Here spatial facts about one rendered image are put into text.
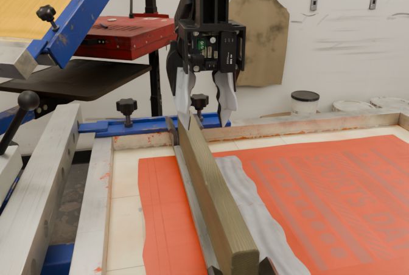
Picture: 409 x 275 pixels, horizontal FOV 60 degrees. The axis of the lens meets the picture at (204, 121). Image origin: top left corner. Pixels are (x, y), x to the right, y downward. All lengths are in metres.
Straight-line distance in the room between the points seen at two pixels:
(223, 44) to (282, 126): 0.48
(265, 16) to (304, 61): 0.51
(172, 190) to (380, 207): 0.35
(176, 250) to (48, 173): 0.22
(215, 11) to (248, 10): 2.16
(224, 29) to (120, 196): 0.37
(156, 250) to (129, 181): 0.19
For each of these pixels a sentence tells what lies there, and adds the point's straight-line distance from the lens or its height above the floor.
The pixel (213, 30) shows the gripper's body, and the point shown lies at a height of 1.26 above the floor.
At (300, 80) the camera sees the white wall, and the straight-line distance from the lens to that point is 2.88.
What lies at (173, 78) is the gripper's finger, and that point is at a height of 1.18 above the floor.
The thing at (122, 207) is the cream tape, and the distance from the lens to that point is 0.62.
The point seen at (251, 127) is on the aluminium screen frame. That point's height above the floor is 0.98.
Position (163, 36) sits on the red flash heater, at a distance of 1.58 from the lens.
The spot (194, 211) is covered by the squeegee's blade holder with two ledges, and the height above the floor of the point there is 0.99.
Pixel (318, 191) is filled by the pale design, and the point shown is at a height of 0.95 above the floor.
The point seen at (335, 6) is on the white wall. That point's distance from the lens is 2.89.
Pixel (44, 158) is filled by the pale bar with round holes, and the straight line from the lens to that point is 0.62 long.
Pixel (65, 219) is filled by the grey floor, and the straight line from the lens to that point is 2.27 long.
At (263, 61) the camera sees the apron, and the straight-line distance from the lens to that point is 2.62.
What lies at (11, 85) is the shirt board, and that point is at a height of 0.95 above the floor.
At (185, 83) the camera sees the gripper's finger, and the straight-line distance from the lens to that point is 0.46.
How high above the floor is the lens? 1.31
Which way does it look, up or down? 23 degrees down
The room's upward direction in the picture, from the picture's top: straight up
